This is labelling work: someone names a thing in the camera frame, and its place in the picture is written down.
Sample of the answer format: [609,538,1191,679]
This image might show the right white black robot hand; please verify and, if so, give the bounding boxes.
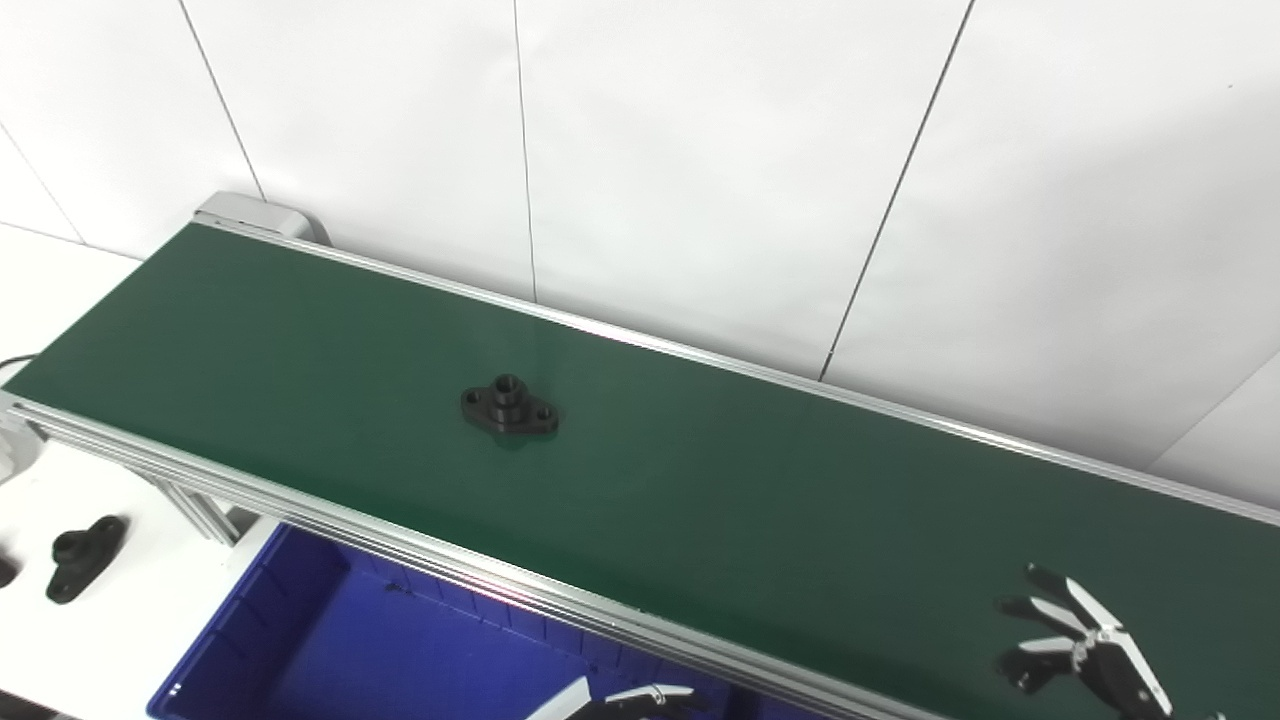
[995,563,1233,720]

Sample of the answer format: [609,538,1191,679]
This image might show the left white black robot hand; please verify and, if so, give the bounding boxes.
[525,675,703,720]

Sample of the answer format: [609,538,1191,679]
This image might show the black flange part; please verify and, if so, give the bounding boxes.
[45,514,130,605]
[460,373,561,439]

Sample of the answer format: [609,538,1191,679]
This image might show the blue plastic bin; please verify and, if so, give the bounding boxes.
[147,520,836,720]

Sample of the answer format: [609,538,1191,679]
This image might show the aluminium conveyor leg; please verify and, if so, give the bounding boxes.
[148,476,243,548]

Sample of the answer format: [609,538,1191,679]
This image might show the green conveyor belt with aluminium frame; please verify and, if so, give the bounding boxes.
[0,190,1280,720]

